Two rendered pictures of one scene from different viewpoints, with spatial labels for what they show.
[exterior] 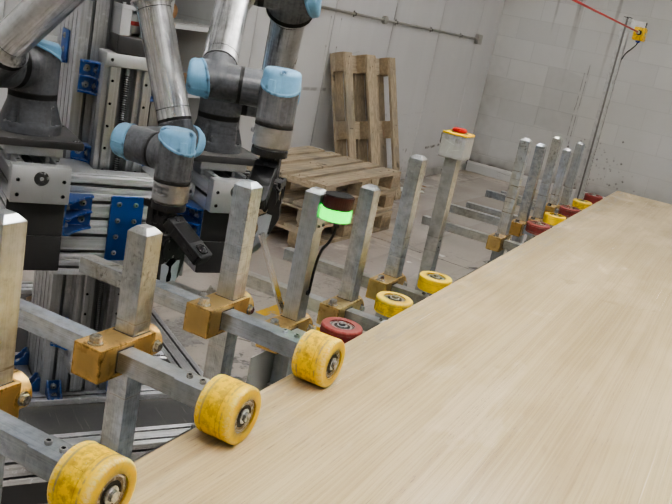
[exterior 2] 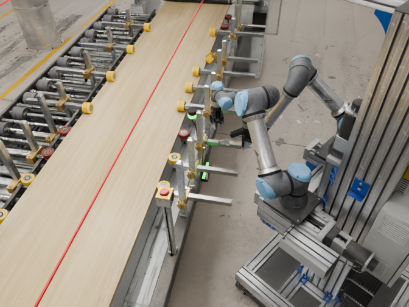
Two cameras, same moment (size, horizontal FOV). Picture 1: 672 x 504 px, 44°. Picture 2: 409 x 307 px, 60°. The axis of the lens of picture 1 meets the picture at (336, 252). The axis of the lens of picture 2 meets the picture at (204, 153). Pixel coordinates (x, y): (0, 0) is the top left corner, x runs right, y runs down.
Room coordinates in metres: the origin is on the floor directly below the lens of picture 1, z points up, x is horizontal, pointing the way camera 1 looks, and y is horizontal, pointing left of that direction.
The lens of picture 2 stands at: (3.37, -0.30, 2.51)
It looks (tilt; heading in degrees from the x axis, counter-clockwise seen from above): 44 degrees down; 168
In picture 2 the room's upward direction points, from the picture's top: 1 degrees counter-clockwise
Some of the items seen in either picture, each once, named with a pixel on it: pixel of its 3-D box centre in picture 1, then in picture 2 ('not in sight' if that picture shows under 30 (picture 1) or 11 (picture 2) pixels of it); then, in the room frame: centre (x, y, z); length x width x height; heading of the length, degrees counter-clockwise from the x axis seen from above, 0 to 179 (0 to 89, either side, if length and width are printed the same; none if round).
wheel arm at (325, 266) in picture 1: (358, 278); (196, 197); (2.03, -0.07, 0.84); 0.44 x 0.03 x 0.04; 65
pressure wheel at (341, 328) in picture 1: (337, 350); (184, 137); (1.49, -0.04, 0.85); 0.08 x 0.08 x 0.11
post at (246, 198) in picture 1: (226, 315); (207, 112); (1.35, 0.16, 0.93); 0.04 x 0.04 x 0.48; 65
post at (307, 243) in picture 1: (296, 304); (200, 139); (1.58, 0.06, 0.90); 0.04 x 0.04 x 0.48; 65
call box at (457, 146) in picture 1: (456, 146); (165, 197); (2.27, -0.26, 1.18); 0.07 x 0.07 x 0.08; 65
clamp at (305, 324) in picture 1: (286, 331); (200, 142); (1.56, 0.06, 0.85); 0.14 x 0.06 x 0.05; 155
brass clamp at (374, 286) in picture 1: (387, 285); (183, 198); (2.01, -0.14, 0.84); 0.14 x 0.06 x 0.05; 155
